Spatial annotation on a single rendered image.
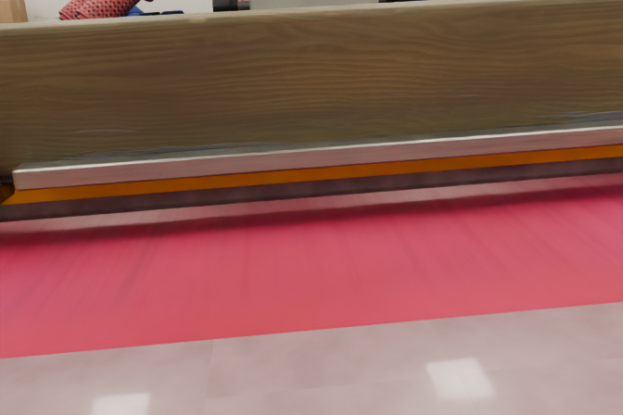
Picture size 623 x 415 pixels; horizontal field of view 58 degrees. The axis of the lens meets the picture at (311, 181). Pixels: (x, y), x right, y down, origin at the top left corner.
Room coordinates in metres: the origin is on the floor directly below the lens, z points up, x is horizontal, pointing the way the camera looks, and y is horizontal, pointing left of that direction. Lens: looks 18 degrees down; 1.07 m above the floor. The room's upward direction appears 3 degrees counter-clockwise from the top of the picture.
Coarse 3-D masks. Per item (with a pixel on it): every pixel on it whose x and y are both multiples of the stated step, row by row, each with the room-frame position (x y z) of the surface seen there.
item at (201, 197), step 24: (480, 168) 0.29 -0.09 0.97; (504, 168) 0.29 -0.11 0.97; (528, 168) 0.29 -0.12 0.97; (552, 168) 0.30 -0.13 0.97; (576, 168) 0.30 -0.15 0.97; (600, 168) 0.30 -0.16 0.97; (168, 192) 0.28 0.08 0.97; (192, 192) 0.28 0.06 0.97; (216, 192) 0.28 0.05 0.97; (240, 192) 0.28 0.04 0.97; (264, 192) 0.28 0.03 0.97; (288, 192) 0.28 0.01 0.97; (312, 192) 0.28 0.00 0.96; (336, 192) 0.29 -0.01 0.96; (360, 192) 0.29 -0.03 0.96; (0, 216) 0.27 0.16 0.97; (24, 216) 0.27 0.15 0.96; (48, 216) 0.27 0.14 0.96; (72, 216) 0.28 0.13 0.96
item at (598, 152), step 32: (416, 160) 0.29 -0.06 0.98; (448, 160) 0.29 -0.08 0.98; (480, 160) 0.29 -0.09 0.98; (512, 160) 0.29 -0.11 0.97; (544, 160) 0.29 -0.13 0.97; (32, 192) 0.27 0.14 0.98; (64, 192) 0.27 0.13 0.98; (96, 192) 0.28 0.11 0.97; (128, 192) 0.28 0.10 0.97; (160, 192) 0.28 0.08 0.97
